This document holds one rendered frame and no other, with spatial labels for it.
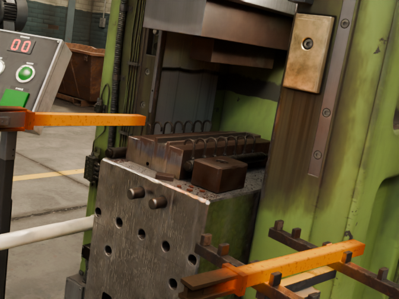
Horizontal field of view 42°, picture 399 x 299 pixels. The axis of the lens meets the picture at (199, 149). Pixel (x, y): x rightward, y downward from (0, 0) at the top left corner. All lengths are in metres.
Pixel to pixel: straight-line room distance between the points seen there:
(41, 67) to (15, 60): 0.09
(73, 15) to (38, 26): 0.83
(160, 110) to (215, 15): 0.41
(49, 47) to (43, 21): 9.04
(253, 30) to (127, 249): 0.66
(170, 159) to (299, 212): 0.34
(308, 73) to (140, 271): 0.64
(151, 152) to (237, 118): 0.49
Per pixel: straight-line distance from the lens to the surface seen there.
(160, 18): 1.34
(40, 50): 1.61
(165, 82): 1.56
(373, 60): 1.19
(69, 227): 1.69
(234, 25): 1.35
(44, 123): 1.07
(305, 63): 1.22
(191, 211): 1.20
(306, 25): 1.23
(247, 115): 1.74
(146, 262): 1.34
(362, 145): 1.19
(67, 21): 10.94
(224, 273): 0.80
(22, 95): 1.55
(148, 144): 1.36
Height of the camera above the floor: 1.26
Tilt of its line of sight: 12 degrees down
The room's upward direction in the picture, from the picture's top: 9 degrees clockwise
